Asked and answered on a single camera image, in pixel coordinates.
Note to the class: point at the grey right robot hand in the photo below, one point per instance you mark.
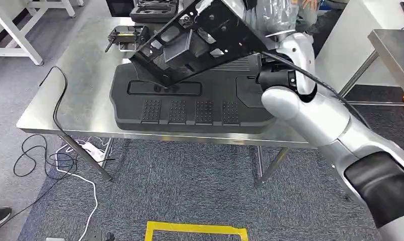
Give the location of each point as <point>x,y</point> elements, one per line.
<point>278,16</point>

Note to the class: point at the long black plastic panel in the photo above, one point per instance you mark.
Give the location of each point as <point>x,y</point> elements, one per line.
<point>238,40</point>

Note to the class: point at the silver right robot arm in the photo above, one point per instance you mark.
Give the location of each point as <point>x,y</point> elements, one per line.
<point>321,123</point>

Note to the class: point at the person's hand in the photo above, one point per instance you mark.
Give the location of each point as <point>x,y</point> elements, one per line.
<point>309,3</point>

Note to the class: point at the white counter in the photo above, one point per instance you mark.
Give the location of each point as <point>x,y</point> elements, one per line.
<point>354,26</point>

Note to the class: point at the stainless steel work table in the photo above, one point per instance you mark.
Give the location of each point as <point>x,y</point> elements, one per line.
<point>394,50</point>
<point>88,83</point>

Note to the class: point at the black tool case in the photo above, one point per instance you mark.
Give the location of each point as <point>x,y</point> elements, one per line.
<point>155,15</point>

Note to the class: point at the large black moulded trim part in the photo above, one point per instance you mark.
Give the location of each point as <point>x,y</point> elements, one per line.
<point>188,116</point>

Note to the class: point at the black fixture with yellow label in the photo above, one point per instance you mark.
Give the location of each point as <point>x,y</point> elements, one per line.
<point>128,35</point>

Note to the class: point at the black box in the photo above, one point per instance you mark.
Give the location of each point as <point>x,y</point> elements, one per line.
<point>120,6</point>

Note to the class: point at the yellow floor tape rectangle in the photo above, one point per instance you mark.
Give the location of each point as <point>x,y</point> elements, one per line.
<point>195,227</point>

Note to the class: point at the white power strip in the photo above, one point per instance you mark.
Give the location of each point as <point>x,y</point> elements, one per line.
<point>93,152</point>

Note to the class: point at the steel floor socket plate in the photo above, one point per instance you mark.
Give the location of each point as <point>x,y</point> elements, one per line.
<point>55,239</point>

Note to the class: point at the white frame table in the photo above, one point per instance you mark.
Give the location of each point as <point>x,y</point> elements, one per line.
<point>19,33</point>

